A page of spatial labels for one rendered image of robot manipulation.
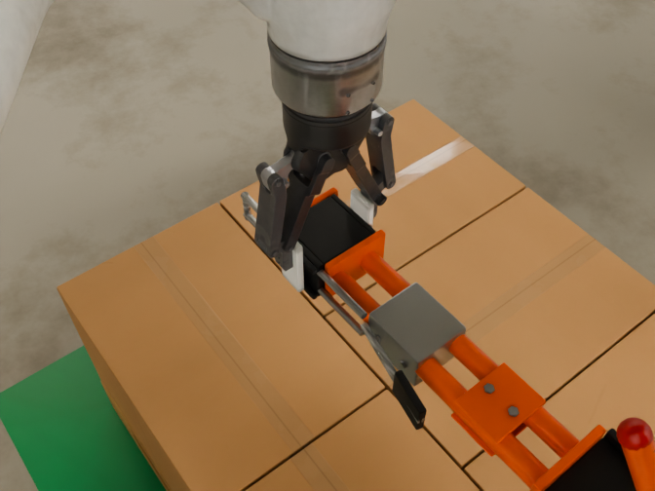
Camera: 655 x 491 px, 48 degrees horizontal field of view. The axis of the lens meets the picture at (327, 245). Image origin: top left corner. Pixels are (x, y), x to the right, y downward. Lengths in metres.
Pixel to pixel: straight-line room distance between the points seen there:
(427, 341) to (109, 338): 0.95
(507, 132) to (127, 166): 1.34
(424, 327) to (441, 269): 0.90
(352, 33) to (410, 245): 1.12
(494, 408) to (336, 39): 0.34
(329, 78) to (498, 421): 0.32
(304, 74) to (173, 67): 2.47
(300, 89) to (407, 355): 0.26
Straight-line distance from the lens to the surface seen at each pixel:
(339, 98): 0.56
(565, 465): 0.64
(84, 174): 2.65
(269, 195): 0.64
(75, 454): 2.05
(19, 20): 0.46
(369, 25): 0.53
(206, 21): 3.25
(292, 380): 1.42
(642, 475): 0.57
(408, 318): 0.69
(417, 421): 0.66
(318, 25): 0.52
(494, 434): 0.65
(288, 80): 0.57
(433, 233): 1.65
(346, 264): 0.73
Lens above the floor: 1.79
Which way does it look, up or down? 51 degrees down
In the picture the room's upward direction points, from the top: straight up
